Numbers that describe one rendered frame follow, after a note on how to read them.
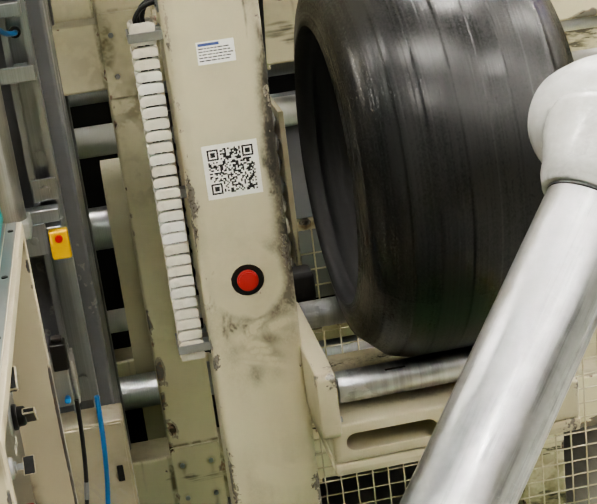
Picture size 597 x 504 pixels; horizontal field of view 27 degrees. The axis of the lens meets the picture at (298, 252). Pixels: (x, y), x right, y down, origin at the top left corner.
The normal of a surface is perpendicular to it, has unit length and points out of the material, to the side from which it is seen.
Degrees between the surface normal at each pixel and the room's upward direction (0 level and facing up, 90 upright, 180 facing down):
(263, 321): 90
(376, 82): 65
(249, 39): 90
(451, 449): 42
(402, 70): 55
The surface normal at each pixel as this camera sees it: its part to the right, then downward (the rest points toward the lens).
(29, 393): 0.18, 0.31
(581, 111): -0.70, -0.43
